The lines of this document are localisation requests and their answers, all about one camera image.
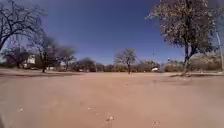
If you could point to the small pale bare tree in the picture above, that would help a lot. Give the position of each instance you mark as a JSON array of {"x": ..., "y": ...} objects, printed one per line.
[{"x": 128, "y": 66}]

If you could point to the row of distant trees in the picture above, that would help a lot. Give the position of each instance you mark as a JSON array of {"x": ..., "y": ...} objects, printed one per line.
[{"x": 86, "y": 63}]

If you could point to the reddish dirt ground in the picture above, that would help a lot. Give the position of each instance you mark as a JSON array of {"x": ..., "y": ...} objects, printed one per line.
[{"x": 113, "y": 96}]

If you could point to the large leafy tree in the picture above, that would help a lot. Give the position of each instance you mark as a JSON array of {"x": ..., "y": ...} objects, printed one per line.
[{"x": 186, "y": 56}]

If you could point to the pale building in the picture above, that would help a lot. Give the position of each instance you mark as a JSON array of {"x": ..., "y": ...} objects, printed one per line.
[{"x": 31, "y": 60}]

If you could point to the large bare dark tree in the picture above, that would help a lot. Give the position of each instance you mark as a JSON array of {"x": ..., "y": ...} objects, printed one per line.
[{"x": 13, "y": 23}]

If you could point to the tall thin pole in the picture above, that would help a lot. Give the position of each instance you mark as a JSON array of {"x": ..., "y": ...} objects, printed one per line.
[{"x": 220, "y": 53}]

